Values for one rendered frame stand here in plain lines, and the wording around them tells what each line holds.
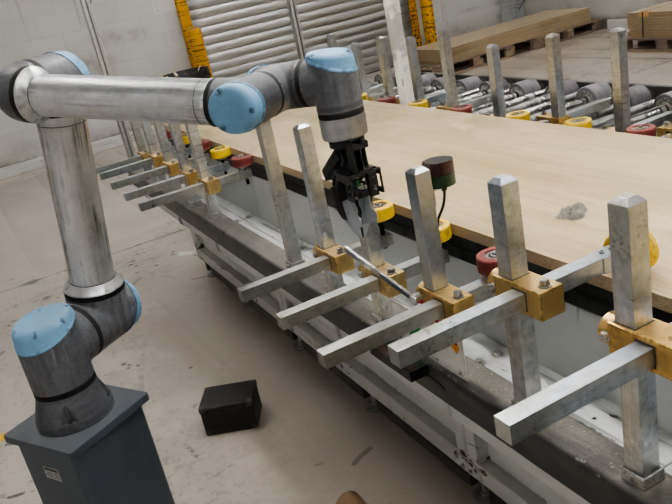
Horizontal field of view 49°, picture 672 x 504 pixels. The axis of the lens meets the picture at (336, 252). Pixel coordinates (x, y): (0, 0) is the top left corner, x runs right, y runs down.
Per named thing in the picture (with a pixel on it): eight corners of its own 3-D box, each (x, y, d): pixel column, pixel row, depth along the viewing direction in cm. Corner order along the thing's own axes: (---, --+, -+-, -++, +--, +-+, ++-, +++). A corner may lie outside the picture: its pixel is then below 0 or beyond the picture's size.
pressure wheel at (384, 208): (397, 248, 192) (389, 206, 188) (367, 251, 194) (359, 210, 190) (401, 236, 199) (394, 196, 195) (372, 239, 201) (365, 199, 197)
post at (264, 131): (292, 271, 217) (257, 121, 201) (286, 267, 222) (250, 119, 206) (306, 266, 219) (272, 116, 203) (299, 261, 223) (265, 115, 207)
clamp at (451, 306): (456, 327, 142) (452, 303, 141) (417, 306, 154) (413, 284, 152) (479, 316, 144) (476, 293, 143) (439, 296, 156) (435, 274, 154)
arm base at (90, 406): (72, 442, 173) (58, 407, 169) (21, 430, 183) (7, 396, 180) (130, 397, 188) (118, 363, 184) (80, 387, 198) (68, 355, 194)
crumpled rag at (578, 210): (576, 222, 157) (575, 212, 156) (548, 218, 162) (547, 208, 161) (599, 208, 162) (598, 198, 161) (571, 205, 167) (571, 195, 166)
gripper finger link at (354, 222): (360, 247, 148) (352, 203, 145) (346, 240, 153) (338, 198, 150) (374, 242, 149) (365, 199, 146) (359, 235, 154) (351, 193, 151)
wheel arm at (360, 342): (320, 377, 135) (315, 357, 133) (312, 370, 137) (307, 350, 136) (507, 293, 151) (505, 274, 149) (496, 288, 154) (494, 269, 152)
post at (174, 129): (195, 215, 304) (162, 99, 287) (192, 213, 307) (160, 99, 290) (203, 212, 305) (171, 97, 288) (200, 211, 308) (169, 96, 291)
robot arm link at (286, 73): (231, 73, 141) (288, 65, 135) (260, 62, 150) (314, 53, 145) (243, 122, 144) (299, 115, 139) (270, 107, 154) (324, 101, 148)
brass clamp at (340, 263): (336, 276, 186) (332, 258, 184) (313, 263, 198) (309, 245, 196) (357, 268, 189) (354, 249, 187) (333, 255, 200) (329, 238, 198)
